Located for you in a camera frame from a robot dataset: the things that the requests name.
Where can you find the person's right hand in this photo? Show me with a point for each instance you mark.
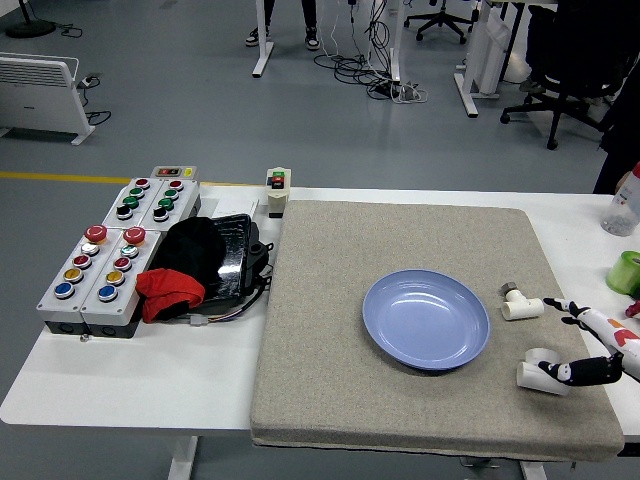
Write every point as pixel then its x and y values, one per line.
pixel 625 181

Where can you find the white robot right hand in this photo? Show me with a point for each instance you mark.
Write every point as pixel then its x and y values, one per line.
pixel 612 335

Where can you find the large white pipe tee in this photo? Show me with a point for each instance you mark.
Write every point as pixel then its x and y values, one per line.
pixel 532 377

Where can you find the small white pipe tee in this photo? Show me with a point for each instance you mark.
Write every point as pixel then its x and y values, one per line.
pixel 520 307

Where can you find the blue round plate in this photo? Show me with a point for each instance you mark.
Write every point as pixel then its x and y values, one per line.
pixel 425 320

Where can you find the clear bottle with red cap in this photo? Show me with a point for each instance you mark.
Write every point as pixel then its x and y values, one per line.
pixel 622 210

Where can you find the small red tool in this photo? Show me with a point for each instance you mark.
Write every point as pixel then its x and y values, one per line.
pixel 634 309

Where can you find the green tape roll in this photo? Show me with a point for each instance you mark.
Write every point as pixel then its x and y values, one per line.
pixel 625 272

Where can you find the black office chair with backrest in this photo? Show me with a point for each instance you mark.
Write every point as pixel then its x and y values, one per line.
pixel 575 50

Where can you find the white table leg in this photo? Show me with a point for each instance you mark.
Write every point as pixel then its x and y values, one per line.
pixel 182 460
pixel 532 471

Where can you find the grey-brown table mat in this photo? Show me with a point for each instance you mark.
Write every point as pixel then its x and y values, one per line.
pixel 325 325

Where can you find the background person's legs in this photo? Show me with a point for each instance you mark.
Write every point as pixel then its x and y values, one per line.
pixel 311 30

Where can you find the white desk leg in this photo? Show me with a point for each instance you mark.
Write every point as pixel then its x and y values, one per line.
pixel 263 45

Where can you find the white paper card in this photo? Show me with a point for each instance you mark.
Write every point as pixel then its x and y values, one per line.
pixel 235 205

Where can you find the black cloth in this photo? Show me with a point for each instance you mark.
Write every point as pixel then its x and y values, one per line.
pixel 187 250

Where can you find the red cloth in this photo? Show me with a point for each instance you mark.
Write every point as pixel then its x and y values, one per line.
pixel 167 295

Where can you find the grey four-button control box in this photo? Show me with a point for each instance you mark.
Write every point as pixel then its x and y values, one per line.
pixel 172 200
pixel 127 202

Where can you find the floor power strip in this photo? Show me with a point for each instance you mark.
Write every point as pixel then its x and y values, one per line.
pixel 90 80

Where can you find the white panel heater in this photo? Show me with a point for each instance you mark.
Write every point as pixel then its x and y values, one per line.
pixel 35 95

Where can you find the black round stand base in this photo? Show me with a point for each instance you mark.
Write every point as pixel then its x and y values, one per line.
pixel 30 27

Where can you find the white desk frame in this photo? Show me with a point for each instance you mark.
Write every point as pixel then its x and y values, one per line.
pixel 487 55

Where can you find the white start-stop switch box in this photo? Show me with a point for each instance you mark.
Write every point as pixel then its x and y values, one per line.
pixel 277 195

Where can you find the small grey rocker switch box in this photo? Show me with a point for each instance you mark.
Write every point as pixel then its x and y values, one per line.
pixel 174 172

